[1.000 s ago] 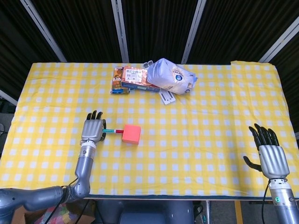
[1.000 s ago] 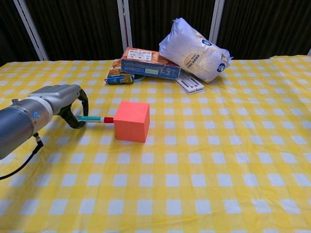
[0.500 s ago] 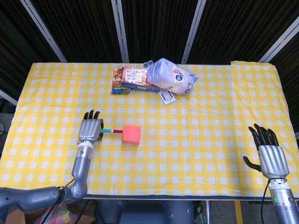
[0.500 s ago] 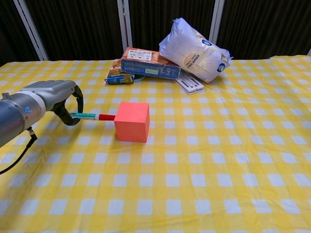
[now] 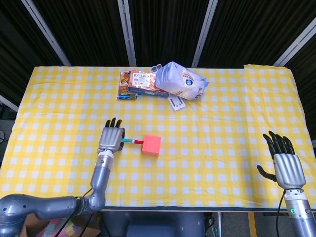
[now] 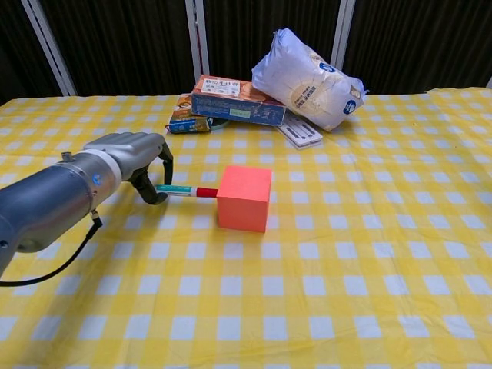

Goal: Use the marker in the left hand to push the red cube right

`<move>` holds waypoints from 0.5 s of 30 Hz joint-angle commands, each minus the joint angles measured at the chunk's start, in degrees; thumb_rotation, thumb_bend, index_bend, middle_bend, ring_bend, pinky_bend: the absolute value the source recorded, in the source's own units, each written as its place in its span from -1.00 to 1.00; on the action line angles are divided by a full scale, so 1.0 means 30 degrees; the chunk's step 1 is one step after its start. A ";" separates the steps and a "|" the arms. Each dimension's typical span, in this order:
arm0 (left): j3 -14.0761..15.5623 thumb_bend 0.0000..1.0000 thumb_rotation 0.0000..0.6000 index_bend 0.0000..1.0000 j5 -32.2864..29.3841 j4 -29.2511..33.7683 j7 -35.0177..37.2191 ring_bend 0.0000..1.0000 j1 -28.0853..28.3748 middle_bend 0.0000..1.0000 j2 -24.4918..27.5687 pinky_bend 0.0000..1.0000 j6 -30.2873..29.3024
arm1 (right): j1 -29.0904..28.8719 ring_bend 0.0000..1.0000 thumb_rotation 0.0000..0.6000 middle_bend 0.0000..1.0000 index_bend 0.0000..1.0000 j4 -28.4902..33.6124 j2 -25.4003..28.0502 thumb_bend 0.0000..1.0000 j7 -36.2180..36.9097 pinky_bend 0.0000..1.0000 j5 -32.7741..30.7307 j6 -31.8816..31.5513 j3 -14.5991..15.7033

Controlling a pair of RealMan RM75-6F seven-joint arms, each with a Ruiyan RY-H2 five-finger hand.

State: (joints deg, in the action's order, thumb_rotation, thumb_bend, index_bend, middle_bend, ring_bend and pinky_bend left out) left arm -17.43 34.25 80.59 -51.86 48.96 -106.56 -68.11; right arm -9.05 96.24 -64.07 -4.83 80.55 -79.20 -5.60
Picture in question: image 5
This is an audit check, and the teal red pen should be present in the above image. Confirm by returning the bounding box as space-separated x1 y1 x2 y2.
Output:
120 138 145 145

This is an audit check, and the white metal frame pole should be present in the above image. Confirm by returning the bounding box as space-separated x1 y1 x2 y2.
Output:
20 0 72 67
192 0 219 68
273 16 316 67
0 94 20 112
117 0 137 67

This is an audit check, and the large blue orange biscuit box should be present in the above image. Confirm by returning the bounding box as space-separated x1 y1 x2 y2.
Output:
128 70 171 99

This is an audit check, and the white plastic food bag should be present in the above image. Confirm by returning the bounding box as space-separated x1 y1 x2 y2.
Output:
155 61 210 101

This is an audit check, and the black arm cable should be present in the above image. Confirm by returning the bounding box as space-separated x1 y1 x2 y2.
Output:
55 187 102 237
275 192 287 237

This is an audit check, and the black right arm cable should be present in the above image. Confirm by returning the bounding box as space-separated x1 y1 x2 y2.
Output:
275 192 287 237

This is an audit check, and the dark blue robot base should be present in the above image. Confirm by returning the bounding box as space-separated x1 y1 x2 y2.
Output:
101 211 206 237

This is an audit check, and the small orange blue snack box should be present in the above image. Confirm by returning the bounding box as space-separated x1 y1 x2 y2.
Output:
117 71 138 100

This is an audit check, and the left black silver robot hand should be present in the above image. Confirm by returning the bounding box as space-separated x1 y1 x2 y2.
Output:
98 117 125 155

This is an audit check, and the pink cube block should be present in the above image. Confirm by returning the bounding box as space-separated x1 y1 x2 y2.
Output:
141 134 162 158

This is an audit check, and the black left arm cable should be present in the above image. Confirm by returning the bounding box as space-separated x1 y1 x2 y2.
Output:
55 187 102 237

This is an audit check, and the black pleated curtain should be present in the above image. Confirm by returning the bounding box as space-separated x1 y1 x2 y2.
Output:
0 0 316 149

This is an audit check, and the brown cardboard box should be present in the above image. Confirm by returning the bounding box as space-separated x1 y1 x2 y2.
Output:
19 213 101 237

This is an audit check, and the white flat plastic pack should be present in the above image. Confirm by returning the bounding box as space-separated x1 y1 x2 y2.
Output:
167 95 187 112

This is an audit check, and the yellow white checkered tablecloth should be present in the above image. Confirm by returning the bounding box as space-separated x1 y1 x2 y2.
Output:
0 64 316 208

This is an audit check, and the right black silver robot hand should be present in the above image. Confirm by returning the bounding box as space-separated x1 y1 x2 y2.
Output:
256 130 307 191

